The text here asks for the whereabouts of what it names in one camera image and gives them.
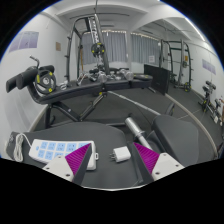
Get silver barbell sleeve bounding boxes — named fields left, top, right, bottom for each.
left=124, top=116, right=154, bottom=151

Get small purple wall poster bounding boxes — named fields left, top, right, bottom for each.
left=201, top=59, right=217, bottom=75

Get thin silver bar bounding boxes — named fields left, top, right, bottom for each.
left=108, top=90, right=162, bottom=117

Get white block charger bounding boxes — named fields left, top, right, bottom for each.
left=110, top=145, right=132, bottom=164

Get long ceiling light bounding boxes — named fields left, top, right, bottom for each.
left=184, top=16, right=206, bottom=43

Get white coiled power cable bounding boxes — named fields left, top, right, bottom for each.
left=4, top=133, right=33, bottom=163

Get white power strip blue sockets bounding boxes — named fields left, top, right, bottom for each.
left=28, top=138, right=99, bottom=171

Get black cable machine frame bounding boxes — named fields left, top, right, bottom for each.
left=64, top=14, right=111, bottom=83

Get grey window curtain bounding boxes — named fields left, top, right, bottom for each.
left=81, top=31, right=128, bottom=66
left=130, top=33, right=161, bottom=66

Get black upright panel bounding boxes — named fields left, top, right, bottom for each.
left=143, top=63, right=171, bottom=96

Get black squat rack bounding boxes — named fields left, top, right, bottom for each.
left=159, top=39, right=193, bottom=93

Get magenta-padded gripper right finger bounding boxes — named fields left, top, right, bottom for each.
left=132, top=142, right=185, bottom=186

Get black exercise machines group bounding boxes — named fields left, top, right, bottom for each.
left=199, top=79, right=224, bottom=124

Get black padded seat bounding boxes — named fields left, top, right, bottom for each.
left=151, top=114, right=200, bottom=168

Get metal cable grip handle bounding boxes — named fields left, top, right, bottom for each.
left=76, top=74, right=91, bottom=86

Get black square pad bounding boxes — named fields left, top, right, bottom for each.
left=5, top=131, right=21, bottom=158

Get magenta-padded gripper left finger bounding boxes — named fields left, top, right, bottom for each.
left=42, top=143, right=93, bottom=186

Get silver dumbbells group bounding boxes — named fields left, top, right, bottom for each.
left=88, top=68, right=134, bottom=83

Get black weight plate yellow marks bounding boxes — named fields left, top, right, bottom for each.
left=34, top=68, right=57, bottom=95
left=90, top=42, right=106, bottom=58

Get black weight bench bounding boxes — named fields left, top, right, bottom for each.
left=5, top=64, right=154, bottom=129

